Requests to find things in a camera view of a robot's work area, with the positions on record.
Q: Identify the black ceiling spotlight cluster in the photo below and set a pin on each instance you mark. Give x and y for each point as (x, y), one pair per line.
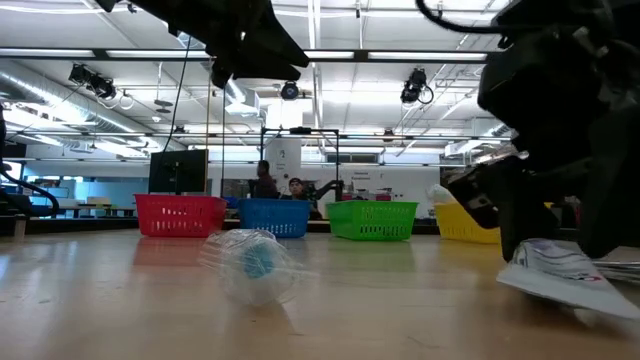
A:
(95, 84)

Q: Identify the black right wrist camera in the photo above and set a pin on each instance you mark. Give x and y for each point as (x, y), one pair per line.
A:
(472, 197)

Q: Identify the yellow plastic basket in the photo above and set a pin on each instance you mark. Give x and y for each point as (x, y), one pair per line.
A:
(460, 225)

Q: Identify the blue toothbrush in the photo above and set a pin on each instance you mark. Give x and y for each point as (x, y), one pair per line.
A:
(255, 265)

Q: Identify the blue plastic basket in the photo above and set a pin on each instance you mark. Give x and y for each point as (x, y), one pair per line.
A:
(275, 217)

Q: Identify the red plastic basket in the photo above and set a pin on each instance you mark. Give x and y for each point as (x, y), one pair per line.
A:
(180, 215)

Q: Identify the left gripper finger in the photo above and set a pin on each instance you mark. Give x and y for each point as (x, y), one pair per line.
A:
(270, 73)
(265, 40)

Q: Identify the black overhead light bar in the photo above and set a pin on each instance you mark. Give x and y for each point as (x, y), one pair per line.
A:
(362, 55)

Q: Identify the black overhead camera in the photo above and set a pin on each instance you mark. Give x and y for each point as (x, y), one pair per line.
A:
(290, 91)
(414, 85)

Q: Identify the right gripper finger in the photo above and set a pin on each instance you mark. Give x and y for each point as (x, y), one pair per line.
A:
(522, 215)
(612, 200)

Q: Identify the green plastic basket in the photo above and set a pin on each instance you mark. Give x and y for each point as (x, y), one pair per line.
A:
(372, 220)

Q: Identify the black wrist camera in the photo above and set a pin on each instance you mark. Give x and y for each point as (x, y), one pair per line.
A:
(222, 75)
(472, 197)

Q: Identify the black monitor screen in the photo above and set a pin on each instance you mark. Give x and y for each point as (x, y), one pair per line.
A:
(177, 172)

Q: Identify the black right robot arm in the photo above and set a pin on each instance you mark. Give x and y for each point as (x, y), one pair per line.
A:
(550, 12)

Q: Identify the background black robot arm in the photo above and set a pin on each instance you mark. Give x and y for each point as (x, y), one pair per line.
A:
(330, 189)

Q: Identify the black background rig frame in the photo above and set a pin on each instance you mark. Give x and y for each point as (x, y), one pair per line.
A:
(300, 131)

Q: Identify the person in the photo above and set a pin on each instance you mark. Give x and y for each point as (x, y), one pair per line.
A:
(296, 189)
(265, 185)

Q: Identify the silver ventilation duct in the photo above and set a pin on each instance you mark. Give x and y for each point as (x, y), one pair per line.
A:
(50, 107)

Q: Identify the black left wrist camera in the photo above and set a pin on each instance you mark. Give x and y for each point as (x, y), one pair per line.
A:
(222, 75)

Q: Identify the white blue toothpaste tube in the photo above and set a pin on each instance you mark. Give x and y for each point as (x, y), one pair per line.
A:
(550, 280)

